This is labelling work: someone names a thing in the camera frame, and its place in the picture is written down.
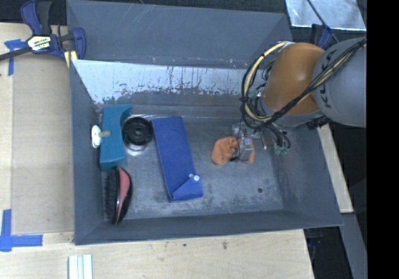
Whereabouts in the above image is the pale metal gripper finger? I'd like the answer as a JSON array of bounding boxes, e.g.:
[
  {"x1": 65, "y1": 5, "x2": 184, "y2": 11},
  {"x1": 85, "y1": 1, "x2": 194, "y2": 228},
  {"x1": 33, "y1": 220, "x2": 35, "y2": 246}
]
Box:
[
  {"x1": 243, "y1": 137, "x2": 254, "y2": 162},
  {"x1": 236, "y1": 137, "x2": 245, "y2": 162}
]

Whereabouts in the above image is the orange cloth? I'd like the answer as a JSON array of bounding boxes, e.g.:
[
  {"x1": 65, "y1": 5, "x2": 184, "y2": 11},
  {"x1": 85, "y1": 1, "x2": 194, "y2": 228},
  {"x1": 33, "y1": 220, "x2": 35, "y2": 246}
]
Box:
[{"x1": 210, "y1": 136, "x2": 256, "y2": 166}]

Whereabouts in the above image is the grey metal bin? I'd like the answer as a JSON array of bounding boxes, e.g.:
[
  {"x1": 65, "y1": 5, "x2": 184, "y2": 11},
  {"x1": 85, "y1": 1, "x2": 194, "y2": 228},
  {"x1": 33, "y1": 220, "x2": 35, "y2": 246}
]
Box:
[{"x1": 65, "y1": 0, "x2": 344, "y2": 246}]

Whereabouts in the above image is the teal block with white knob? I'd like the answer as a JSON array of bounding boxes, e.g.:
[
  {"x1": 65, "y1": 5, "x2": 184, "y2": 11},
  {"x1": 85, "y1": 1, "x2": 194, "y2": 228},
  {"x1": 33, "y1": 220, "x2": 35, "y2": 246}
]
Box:
[{"x1": 90, "y1": 104, "x2": 133, "y2": 172}]

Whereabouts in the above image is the black brush with pink back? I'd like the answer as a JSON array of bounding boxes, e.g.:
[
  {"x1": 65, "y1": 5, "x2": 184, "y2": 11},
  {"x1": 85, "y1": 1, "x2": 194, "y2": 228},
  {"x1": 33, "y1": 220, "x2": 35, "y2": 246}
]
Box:
[{"x1": 102, "y1": 166, "x2": 133, "y2": 225}]

